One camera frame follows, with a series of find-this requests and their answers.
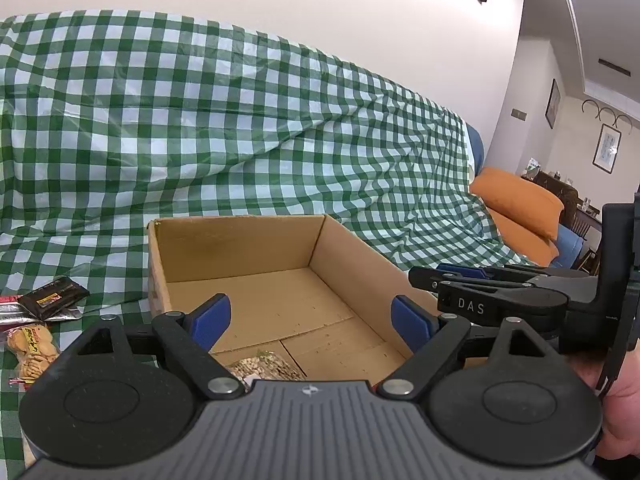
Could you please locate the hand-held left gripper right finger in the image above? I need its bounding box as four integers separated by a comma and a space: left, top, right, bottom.
377, 296, 551, 403

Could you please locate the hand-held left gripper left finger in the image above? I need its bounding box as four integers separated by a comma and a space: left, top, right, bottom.
70, 294, 246, 402

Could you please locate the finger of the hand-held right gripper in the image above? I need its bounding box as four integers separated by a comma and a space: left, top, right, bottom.
408, 263, 592, 292
437, 280, 570, 319

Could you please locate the cardboard box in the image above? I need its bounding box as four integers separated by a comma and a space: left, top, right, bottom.
147, 214, 453, 382

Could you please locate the dark brown snack packet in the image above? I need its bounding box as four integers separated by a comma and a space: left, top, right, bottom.
17, 276, 91, 322

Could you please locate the person's right hand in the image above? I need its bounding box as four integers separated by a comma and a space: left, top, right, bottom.
570, 342, 640, 461

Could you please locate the wooden chair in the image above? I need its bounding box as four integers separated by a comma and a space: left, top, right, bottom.
570, 207, 604, 275

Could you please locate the orange pillow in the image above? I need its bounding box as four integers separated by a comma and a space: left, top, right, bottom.
487, 208, 560, 267
470, 167, 565, 242

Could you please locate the beige biscuit packet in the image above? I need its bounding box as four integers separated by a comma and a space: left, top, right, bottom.
227, 352, 307, 387

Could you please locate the narrow framed picture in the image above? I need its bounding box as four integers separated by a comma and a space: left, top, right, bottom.
545, 78, 561, 130

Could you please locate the clear cookie packet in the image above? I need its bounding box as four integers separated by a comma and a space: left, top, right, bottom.
6, 323, 61, 387

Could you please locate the air vent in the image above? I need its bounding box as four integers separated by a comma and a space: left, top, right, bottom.
598, 58, 632, 77

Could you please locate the silver snack packet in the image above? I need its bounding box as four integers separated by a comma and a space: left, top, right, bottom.
0, 295, 83, 334

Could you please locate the green checkered cloth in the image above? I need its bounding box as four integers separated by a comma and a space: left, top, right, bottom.
0, 9, 537, 476

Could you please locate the ring wall decoration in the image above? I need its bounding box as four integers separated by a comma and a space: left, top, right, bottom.
581, 99, 634, 127

